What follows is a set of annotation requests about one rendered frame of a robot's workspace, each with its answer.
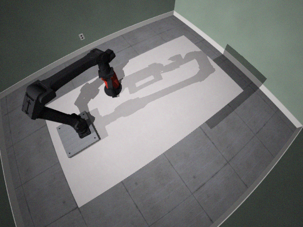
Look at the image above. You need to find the black round disk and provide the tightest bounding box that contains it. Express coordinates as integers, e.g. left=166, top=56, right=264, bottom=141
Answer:
left=104, top=84, right=122, bottom=96

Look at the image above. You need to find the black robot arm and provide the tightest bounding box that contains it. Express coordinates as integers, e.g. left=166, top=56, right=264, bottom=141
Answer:
left=21, top=48, right=116, bottom=138

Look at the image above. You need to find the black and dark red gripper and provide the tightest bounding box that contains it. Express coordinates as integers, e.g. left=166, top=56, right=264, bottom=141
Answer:
left=98, top=67, right=114, bottom=82

